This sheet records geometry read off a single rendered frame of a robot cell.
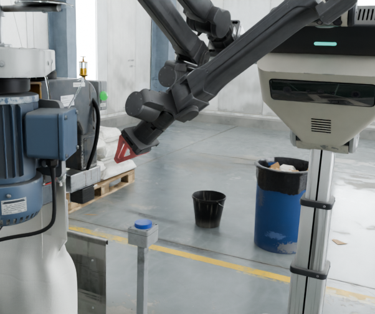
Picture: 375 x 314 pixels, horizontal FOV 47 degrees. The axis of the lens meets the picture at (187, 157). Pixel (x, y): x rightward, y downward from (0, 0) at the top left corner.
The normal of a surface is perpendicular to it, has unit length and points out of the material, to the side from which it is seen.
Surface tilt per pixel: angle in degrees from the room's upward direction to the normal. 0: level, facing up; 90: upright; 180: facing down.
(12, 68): 91
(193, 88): 73
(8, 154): 90
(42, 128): 90
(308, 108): 130
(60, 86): 90
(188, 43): 101
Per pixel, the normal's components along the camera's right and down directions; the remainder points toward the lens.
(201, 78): -0.66, -0.15
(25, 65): 0.82, 0.16
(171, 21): 0.78, 0.43
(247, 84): -0.42, 0.19
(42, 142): -0.01, 0.22
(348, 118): -0.34, 0.77
